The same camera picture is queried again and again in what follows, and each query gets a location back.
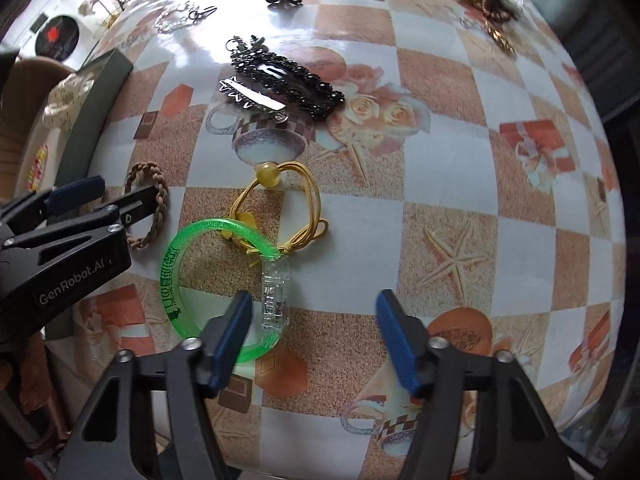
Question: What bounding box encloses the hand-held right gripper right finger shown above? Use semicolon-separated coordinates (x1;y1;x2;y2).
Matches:
375;289;576;480

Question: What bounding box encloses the pale metal hair clip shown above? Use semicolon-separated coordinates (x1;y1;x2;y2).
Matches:
219;76;290;123

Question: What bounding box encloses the cream tray with green rim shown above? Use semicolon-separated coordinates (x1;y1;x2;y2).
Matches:
15;50;133;201

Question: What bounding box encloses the black rhinestone hair clip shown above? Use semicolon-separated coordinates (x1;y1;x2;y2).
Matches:
231;50;346;121

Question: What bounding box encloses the green translucent bangle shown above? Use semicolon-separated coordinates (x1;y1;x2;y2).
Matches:
160;217;291;363

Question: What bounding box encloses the silver chain bracelet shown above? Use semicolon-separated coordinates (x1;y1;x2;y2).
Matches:
154;2;218;35

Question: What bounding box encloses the yellow beaded hair tie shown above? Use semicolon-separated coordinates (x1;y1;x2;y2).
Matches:
229;160;330;256

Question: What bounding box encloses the checkered printed tablecloth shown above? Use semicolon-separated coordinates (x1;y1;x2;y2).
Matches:
42;0;628;480

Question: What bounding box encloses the brown leather chair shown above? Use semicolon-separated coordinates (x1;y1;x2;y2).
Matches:
10;57;76;111

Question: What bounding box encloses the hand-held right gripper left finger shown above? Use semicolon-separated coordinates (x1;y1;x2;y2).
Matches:
55;290;253;480

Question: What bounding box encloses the white polka dot scrunchie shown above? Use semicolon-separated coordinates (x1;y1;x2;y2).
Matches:
45;72;96;126

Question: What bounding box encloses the brown braided hair tie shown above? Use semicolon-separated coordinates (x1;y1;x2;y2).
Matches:
122;161;170;251

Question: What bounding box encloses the white washing machine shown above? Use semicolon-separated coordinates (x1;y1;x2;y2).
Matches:
5;0;101;68

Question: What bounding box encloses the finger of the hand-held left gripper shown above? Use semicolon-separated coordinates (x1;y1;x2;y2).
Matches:
0;184;158;267
0;176;106;234

